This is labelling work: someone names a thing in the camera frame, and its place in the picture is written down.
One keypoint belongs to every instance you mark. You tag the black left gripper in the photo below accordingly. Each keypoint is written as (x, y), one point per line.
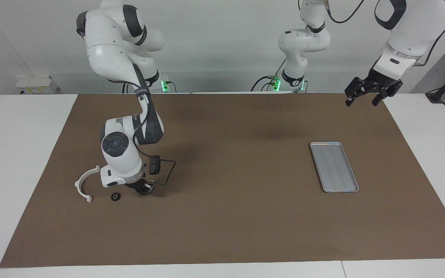
(373, 83)

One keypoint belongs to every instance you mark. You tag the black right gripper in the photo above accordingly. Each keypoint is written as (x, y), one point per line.
(136, 185)

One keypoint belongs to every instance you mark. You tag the large black bearing gear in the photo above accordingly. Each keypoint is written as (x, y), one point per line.
(113, 197)

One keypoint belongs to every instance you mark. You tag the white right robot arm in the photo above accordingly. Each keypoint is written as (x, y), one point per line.
(110, 50)

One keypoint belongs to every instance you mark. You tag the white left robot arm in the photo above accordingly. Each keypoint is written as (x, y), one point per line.
(404, 34)

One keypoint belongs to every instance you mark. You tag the silver metal tray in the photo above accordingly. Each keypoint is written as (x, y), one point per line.
(334, 168)

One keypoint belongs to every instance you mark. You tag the dark rectangular brake pad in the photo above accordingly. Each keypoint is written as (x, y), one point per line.
(155, 166)

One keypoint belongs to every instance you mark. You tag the brown table mat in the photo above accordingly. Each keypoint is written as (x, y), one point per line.
(222, 216)

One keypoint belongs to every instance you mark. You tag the white curved plastic bracket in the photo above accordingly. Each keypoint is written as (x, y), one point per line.
(79, 185)

